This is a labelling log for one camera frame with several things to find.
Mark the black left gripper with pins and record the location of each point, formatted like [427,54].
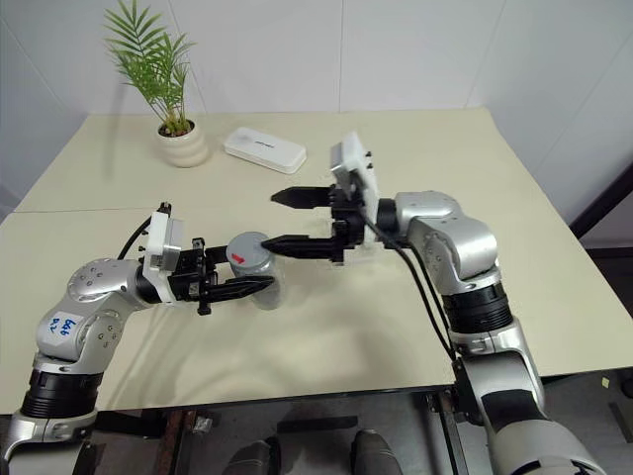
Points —
[190,282]

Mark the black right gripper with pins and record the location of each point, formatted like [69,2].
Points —
[348,227]

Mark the grey lid with red arrow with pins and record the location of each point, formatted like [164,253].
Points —
[244,252]

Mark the grey translucent jar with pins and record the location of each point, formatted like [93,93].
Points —
[269,294]

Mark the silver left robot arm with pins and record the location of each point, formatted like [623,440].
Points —
[84,316]

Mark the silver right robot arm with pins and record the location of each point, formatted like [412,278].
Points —
[460,247]

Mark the white flat rectangular box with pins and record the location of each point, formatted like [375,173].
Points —
[264,148]

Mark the cream ribbed plant pot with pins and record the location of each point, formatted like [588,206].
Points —
[182,146]

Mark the dark rounded shape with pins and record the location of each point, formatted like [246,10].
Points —
[257,457]
[373,452]

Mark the green palm plant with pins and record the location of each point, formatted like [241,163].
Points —
[151,59]

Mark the dark slanted furniture edge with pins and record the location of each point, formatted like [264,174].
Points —
[605,198]

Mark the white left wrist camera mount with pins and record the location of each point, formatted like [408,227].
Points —
[160,247]

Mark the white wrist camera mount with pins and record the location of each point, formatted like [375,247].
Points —
[358,158]
[160,247]

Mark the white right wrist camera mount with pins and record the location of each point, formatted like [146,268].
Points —
[358,158]

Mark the black table frame bar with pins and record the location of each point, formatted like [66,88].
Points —
[316,424]

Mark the rusty brown table frame bar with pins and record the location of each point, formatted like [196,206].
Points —
[173,440]

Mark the black table frame leg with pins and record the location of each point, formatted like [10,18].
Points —
[447,430]

